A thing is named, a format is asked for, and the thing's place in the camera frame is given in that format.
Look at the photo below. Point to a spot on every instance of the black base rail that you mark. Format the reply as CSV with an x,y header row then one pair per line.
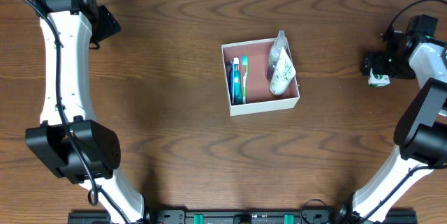
x,y
176,216

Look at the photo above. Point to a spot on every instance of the teal toothpaste tube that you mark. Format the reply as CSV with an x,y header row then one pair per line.
x,y
237,86

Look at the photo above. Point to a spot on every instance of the white leaf-print lotion tube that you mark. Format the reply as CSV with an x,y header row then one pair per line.
x,y
283,74

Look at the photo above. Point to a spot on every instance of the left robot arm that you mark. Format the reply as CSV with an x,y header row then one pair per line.
x,y
69,140

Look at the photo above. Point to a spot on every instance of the white box pink interior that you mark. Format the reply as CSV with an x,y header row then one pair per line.
x,y
259,98

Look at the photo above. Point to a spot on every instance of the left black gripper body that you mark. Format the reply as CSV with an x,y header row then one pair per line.
x,y
107,24

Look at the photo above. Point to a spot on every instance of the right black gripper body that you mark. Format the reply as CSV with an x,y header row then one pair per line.
x,y
367,63

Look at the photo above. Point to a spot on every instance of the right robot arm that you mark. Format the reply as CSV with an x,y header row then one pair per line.
x,y
420,140

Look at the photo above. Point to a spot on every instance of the blue disposable razor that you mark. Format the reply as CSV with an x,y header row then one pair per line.
x,y
230,80

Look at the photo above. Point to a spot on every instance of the clear pump soap bottle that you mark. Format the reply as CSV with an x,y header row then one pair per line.
x,y
275,51

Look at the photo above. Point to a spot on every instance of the green white toothbrush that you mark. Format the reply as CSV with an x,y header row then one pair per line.
x,y
245,63

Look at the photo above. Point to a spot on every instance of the green soap bar pack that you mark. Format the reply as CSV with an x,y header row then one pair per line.
x,y
377,80

